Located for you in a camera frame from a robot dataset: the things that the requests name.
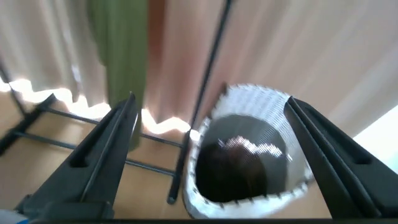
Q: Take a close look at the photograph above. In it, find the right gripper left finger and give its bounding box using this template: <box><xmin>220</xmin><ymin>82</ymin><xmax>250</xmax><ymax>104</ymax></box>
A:
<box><xmin>15</xmin><ymin>91</ymin><xmax>139</xmax><ymax>220</ymax></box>

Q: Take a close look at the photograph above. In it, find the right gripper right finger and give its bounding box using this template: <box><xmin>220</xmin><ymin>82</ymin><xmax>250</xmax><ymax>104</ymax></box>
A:
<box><xmin>283</xmin><ymin>95</ymin><xmax>398</xmax><ymax>218</ymax></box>

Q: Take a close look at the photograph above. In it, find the white laundry basket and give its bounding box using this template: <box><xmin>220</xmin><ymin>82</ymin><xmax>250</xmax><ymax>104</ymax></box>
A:
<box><xmin>182</xmin><ymin>82</ymin><xmax>315</xmax><ymax>218</ymax></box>

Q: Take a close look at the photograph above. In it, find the black clothes rack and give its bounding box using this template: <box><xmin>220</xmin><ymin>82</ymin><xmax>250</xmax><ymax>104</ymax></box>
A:
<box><xmin>0</xmin><ymin>0</ymin><xmax>233</xmax><ymax>205</ymax></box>

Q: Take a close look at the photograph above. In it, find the green long-sleeved shirt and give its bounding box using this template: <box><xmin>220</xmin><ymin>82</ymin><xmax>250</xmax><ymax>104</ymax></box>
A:
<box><xmin>86</xmin><ymin>0</ymin><xmax>149</xmax><ymax>152</ymax></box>

